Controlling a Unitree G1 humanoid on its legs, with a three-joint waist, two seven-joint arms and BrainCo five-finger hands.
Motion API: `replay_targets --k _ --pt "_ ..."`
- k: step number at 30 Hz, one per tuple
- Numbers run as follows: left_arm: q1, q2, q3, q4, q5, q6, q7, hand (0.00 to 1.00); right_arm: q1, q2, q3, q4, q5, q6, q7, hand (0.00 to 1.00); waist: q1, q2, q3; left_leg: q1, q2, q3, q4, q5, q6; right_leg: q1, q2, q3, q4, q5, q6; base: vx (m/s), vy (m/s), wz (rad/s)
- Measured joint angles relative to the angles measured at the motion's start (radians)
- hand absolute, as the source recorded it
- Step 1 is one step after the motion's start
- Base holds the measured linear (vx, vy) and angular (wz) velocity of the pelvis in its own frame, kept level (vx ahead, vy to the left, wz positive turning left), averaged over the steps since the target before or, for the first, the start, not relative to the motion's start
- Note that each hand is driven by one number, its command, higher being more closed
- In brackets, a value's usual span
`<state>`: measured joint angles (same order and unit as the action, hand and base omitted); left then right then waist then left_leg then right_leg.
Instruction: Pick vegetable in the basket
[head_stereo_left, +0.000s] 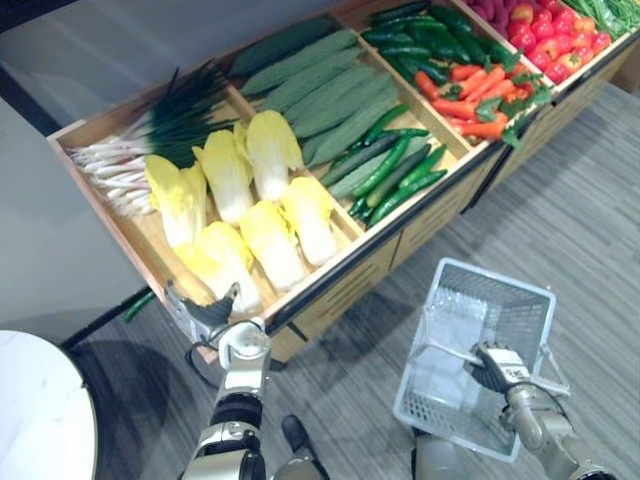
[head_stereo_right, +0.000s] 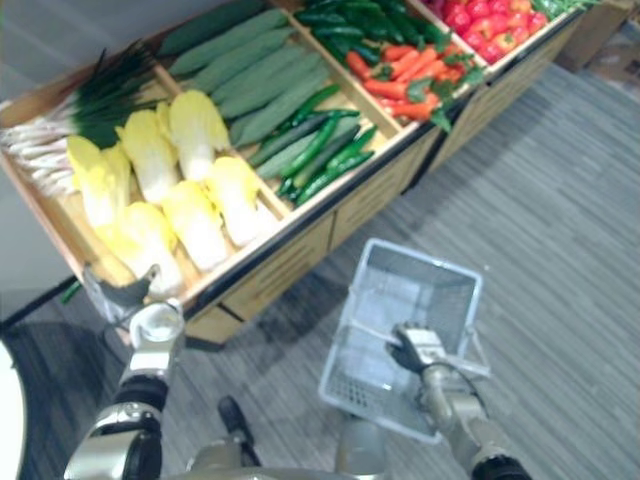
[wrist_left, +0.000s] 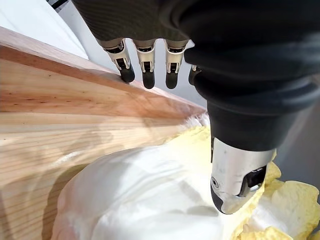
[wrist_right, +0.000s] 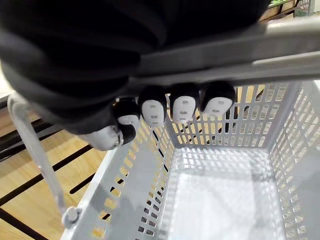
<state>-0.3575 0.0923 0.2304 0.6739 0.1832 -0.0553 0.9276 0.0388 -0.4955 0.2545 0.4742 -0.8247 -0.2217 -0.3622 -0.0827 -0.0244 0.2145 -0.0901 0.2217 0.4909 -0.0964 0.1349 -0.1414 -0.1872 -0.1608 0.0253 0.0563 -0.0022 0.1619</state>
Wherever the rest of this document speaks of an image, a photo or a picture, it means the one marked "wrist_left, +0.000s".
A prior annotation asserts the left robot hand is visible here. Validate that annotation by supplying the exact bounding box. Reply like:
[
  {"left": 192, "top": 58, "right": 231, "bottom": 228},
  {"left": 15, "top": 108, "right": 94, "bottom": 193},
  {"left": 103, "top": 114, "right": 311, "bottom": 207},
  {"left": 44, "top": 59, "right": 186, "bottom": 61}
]
[{"left": 71, "top": 0, "right": 320, "bottom": 215}]

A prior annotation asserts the wooden crate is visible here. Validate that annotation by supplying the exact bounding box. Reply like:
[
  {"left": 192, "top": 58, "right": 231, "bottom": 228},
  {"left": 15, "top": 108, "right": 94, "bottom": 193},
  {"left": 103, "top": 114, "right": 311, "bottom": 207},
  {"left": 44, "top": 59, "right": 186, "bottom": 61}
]
[{"left": 0, "top": 26, "right": 208, "bottom": 240}]

